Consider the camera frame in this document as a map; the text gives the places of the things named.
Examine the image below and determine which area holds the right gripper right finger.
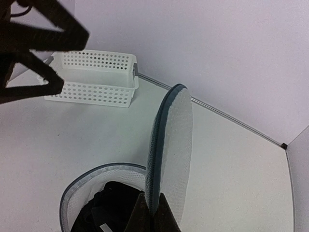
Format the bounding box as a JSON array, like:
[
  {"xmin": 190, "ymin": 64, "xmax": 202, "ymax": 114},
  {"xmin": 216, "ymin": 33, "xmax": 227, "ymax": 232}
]
[{"xmin": 154, "ymin": 193, "xmax": 181, "ymax": 232}]

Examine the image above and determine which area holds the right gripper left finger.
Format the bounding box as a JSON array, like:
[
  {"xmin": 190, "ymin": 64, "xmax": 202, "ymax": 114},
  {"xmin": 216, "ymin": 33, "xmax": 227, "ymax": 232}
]
[{"xmin": 124, "ymin": 193, "xmax": 154, "ymax": 232}]

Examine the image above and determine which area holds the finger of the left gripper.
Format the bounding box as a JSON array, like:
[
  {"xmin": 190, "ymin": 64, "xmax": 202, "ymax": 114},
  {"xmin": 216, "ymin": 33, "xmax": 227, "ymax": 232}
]
[
  {"xmin": 0, "ymin": 52, "xmax": 66, "ymax": 104},
  {"xmin": 0, "ymin": 0, "xmax": 89, "ymax": 53}
]

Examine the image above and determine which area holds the black bra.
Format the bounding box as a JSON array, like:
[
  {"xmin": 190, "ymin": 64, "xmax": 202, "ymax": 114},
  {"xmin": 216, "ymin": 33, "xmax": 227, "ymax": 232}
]
[{"xmin": 71, "ymin": 181, "xmax": 143, "ymax": 232}]

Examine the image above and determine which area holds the white mesh laundry bag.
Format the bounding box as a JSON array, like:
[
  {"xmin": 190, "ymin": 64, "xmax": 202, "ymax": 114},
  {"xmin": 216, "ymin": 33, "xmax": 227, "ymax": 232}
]
[{"xmin": 59, "ymin": 84, "xmax": 193, "ymax": 232}]

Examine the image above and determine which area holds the white perforated plastic basket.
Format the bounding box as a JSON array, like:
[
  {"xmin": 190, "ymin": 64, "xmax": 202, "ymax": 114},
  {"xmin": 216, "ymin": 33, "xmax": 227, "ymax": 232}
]
[{"xmin": 45, "ymin": 50, "xmax": 139, "ymax": 108}]

